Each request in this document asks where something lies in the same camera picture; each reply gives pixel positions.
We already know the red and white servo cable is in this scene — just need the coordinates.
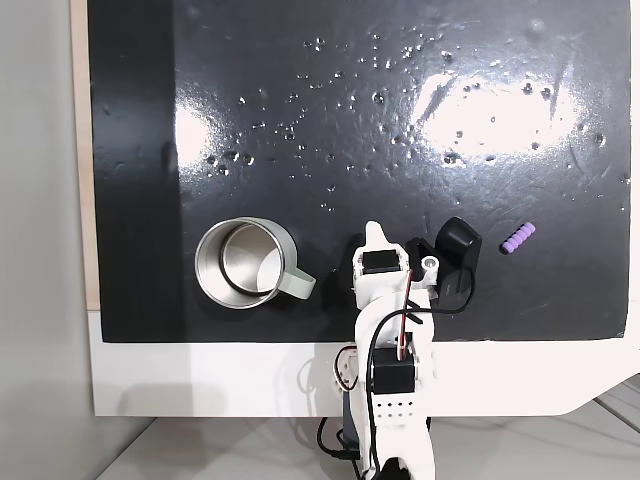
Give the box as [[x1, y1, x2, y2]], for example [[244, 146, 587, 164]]
[[396, 269, 417, 362]]

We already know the beige wooden board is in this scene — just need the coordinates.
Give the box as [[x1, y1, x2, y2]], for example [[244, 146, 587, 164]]
[[68, 0, 104, 312]]

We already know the black oval camera box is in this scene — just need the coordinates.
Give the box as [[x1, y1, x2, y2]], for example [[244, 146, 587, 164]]
[[405, 215, 484, 312]]

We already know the stainless steel mug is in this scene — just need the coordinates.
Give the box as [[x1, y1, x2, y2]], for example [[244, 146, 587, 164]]
[[194, 216, 318, 311]]

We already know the purple ribbed pen grip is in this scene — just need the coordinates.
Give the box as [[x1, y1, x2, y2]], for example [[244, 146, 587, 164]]
[[500, 223, 538, 254]]

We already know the black power cable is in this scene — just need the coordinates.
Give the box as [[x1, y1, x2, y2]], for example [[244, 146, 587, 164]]
[[316, 414, 362, 462]]

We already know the black glossy mat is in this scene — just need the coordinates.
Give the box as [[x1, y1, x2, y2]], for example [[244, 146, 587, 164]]
[[86, 0, 633, 345]]

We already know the black camera cable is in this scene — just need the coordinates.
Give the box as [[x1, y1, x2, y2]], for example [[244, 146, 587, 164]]
[[357, 267, 477, 476]]

